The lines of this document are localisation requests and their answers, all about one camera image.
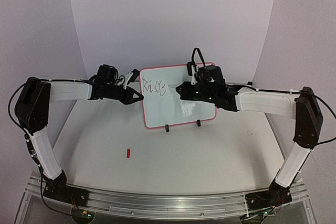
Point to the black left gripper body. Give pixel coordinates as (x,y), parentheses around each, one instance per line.
(109,93)

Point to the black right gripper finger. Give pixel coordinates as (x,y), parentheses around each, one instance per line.
(185,87)
(186,95)

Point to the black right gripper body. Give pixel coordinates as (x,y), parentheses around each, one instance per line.
(195,93)

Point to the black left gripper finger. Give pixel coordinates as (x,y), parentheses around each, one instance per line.
(132,93)
(132,100)

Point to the pink framed whiteboard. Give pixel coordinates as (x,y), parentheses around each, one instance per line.
(162,105)

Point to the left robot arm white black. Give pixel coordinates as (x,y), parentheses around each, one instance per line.
(32,111)

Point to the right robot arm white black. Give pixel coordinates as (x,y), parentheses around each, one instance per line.
(302,107)

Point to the black left whiteboard stand foot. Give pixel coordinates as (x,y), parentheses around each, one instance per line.
(167,129)

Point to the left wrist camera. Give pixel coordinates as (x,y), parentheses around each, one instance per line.
(130,77)

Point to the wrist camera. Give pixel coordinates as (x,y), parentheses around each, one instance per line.
(130,77)
(192,70)

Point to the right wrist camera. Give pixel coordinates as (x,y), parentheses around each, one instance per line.
(192,70)

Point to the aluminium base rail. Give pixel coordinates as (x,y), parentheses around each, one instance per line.
(296,207)

